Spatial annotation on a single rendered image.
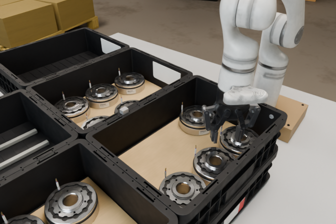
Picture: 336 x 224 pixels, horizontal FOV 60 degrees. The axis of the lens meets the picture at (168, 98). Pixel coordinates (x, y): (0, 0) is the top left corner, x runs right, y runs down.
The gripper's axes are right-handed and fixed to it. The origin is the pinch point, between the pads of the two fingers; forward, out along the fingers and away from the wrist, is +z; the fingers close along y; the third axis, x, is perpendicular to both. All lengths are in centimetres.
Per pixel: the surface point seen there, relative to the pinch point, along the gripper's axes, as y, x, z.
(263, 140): -5.1, 8.0, -4.9
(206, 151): 5.5, 2.6, 2.3
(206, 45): -69, -257, 82
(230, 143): -1.0, 0.7, 2.1
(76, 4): 79, -310, 46
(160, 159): 16.5, 0.5, 5.5
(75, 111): 38.9, -18.8, 2.7
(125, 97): 24.6, -28.8, 5.1
